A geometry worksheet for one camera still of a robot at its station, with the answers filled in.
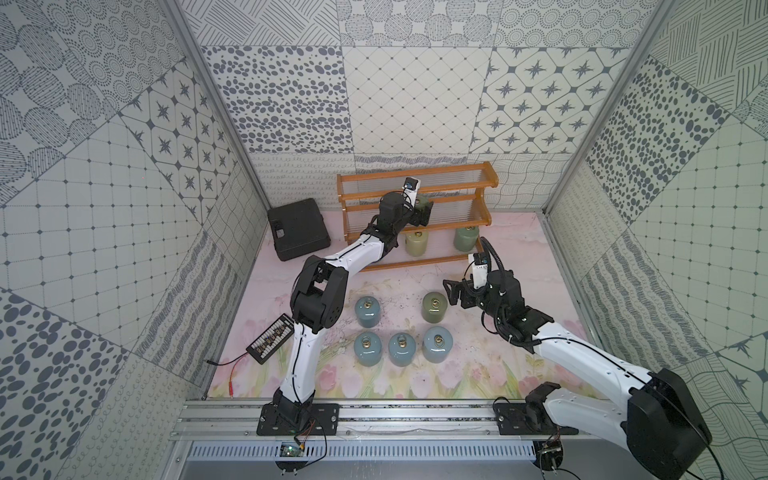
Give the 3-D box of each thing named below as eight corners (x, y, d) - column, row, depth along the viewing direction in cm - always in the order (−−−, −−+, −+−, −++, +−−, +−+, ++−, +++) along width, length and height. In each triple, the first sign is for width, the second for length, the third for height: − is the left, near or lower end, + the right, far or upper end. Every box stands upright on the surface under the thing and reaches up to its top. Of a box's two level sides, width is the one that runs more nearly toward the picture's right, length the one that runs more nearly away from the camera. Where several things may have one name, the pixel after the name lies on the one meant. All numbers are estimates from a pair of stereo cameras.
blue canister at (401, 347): (388, 366, 85) (388, 356, 78) (389, 343, 89) (388, 332, 82) (414, 366, 85) (416, 356, 78) (413, 343, 89) (415, 332, 82)
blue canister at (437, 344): (424, 362, 85) (427, 350, 78) (422, 337, 90) (425, 323, 83) (449, 362, 85) (454, 350, 78) (446, 337, 90) (450, 323, 83)
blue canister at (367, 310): (357, 327, 92) (354, 315, 85) (358, 308, 96) (356, 296, 89) (379, 327, 92) (378, 315, 85) (380, 308, 96) (379, 296, 89)
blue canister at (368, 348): (356, 366, 85) (353, 356, 78) (358, 344, 89) (355, 332, 82) (381, 366, 85) (379, 356, 78) (381, 344, 89) (380, 332, 82)
